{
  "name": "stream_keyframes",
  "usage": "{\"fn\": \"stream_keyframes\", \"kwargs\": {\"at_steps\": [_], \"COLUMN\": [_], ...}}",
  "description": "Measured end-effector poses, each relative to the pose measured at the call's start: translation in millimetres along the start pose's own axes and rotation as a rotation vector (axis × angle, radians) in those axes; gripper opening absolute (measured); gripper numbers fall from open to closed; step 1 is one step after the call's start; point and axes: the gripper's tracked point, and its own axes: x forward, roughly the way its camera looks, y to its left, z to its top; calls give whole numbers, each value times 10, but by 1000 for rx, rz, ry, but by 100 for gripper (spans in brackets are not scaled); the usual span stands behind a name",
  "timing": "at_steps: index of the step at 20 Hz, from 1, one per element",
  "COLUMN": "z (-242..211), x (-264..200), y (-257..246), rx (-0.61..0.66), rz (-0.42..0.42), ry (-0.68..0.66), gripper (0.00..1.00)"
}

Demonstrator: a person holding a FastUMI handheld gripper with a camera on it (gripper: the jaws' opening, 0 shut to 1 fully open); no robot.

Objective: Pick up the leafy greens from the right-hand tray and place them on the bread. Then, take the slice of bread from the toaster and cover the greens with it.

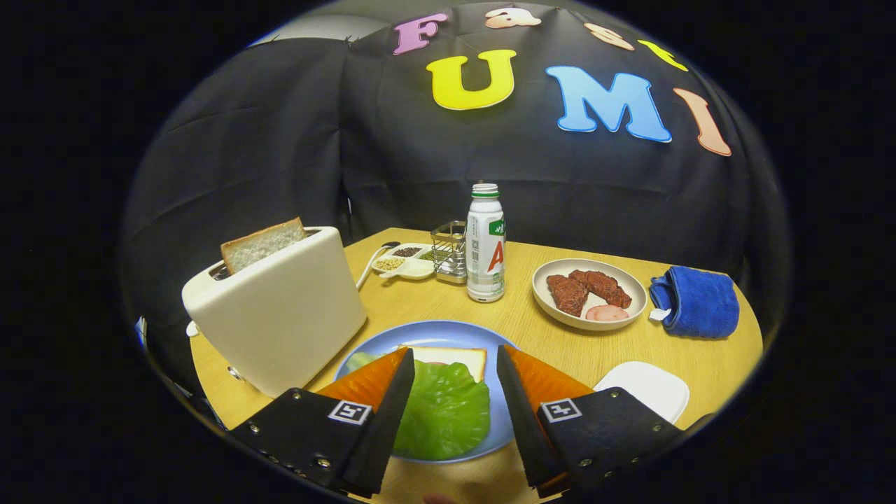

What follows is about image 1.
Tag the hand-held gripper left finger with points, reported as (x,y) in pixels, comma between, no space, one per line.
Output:
(388,434)

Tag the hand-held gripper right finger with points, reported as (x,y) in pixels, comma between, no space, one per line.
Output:
(521,420)

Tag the green lettuce leaf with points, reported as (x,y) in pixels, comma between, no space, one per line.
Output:
(441,413)

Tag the toasted bread slice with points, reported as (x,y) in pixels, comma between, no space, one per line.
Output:
(262,245)

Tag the blue round plate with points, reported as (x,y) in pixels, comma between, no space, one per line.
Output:
(378,339)

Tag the white bread slice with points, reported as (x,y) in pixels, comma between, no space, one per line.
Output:
(448,353)

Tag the white square plate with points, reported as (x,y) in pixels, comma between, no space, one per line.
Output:
(644,388)

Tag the beige round plate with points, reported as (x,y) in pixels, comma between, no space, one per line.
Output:
(540,290)

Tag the pink ham slice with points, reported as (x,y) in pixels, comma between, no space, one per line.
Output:
(605,313)

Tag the white drink bottle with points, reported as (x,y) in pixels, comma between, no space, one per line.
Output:
(484,266)

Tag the long brown meat piece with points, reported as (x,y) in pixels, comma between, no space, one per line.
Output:
(605,285)

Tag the white toaster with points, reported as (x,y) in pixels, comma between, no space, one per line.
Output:
(280,315)

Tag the white divided condiment dish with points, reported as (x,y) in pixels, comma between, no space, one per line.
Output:
(413,269)

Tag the blue folded towel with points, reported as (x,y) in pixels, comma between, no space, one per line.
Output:
(700,304)

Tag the black backdrop cloth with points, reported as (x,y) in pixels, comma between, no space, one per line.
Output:
(280,140)

